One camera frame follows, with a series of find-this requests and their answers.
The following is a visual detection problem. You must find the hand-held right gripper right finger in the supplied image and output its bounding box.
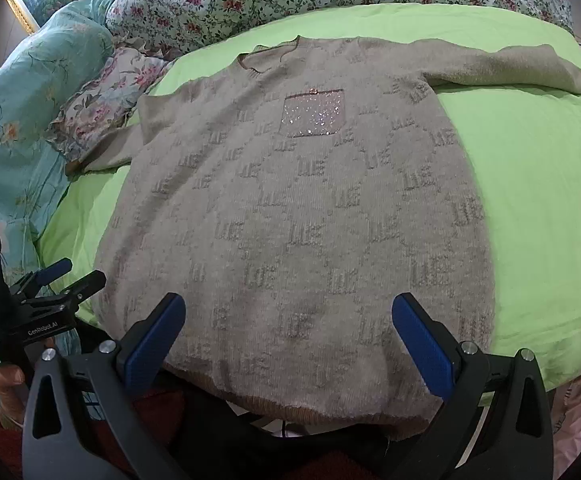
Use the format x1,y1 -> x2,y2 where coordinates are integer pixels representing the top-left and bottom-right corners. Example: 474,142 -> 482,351
391,292 -> 555,480

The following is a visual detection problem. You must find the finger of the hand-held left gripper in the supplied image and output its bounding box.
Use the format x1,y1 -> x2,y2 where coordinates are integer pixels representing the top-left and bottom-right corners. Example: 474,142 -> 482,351
45,270 -> 107,312
9,258 -> 72,298

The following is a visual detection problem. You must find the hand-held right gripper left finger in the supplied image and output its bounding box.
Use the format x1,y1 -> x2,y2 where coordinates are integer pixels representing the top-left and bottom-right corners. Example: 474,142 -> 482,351
22,292 -> 191,480

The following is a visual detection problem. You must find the beige knit sweater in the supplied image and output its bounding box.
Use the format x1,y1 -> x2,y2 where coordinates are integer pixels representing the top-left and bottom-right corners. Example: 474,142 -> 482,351
65,35 -> 581,443

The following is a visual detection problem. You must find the person's left hand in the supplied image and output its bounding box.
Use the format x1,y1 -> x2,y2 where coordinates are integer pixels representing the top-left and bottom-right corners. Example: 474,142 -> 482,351
0,336 -> 57,431

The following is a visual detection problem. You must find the person's red garment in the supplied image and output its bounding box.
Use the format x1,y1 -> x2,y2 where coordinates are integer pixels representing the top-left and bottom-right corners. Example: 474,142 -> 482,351
0,380 -> 386,480

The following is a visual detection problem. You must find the dark cloth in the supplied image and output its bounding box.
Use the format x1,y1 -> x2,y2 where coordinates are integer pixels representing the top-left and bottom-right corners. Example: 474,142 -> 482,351
170,372 -> 394,480

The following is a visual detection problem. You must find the teal floral duvet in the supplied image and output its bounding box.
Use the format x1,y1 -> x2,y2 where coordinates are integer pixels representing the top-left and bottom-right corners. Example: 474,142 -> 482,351
0,0 -> 116,411

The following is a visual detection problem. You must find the pink plaid cloth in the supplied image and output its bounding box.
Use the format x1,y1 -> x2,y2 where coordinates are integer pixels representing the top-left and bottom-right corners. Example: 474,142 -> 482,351
545,360 -> 581,480

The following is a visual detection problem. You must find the light green bed sheet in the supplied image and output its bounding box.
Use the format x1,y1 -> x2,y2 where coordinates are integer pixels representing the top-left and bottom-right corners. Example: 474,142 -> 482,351
38,2 -> 581,393

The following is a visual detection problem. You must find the ruffled floral pillow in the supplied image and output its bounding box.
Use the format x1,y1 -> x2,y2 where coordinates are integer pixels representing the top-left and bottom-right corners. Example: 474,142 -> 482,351
50,47 -> 174,161

